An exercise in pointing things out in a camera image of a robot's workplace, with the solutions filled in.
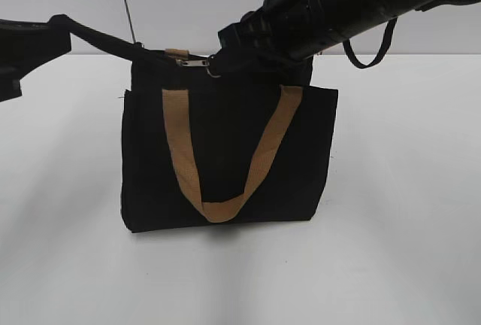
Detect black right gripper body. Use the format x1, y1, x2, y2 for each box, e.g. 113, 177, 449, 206
210, 0, 323, 75

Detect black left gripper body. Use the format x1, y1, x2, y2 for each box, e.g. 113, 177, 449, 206
1, 20, 71, 102

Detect metal zipper pull with ring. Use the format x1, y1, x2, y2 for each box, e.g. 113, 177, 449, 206
176, 59, 221, 78

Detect black canvas tote bag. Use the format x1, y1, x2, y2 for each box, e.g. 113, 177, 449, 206
50, 14, 338, 233

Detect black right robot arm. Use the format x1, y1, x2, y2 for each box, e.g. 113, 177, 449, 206
209, 0, 479, 75

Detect black cable loop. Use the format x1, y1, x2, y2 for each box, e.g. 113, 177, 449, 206
342, 15, 399, 69

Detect tan rear bag handle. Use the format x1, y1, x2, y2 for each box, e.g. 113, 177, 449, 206
165, 48, 189, 61

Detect tan bag handle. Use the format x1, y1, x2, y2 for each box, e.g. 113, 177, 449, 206
162, 86, 304, 223
165, 48, 189, 61

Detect tan front bag handle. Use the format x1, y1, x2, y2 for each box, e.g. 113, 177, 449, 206
162, 86, 304, 223

